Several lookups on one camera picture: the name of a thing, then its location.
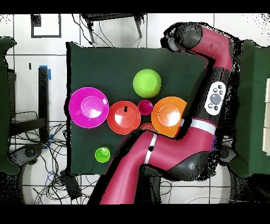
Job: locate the green bowl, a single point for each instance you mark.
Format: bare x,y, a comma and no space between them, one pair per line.
147,83

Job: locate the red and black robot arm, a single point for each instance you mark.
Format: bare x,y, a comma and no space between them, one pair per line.
179,152

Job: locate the magenta red cup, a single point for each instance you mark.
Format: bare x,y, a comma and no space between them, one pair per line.
145,107

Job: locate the wide orange-red bowl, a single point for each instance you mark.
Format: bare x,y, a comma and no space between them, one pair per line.
124,120

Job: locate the small orange-red bowl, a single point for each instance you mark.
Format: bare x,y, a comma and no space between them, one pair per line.
147,126

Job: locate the large yellow-orange bowl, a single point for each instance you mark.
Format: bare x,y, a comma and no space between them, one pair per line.
166,114

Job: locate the pink bowl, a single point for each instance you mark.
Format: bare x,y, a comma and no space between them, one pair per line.
88,107

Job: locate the dark green tablecloth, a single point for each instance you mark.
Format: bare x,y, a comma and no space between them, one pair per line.
105,67

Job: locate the green cup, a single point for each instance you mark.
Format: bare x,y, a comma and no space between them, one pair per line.
102,155

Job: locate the blue tape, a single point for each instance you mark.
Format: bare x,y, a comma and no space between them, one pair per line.
49,75

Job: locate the black metal bar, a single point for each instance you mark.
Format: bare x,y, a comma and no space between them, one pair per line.
43,95

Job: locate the black power brick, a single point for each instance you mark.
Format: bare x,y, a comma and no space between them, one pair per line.
70,185

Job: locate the black metal stand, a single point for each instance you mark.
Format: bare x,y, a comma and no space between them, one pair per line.
109,16

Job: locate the green cloth side table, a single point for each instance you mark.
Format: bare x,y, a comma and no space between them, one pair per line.
4,105
251,105

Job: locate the white boxes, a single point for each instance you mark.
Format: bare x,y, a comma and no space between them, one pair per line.
267,116

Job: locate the black square floor frame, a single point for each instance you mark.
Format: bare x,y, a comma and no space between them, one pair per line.
35,20

